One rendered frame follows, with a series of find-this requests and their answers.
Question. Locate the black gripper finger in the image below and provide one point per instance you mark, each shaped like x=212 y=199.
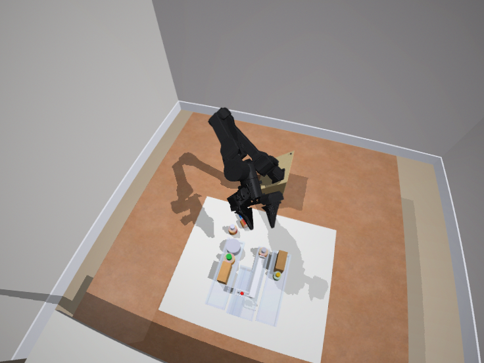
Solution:
x=271 y=211
x=247 y=215

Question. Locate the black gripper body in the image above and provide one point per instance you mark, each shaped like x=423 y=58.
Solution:
x=268 y=199

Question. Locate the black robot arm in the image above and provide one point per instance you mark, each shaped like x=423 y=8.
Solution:
x=234 y=148

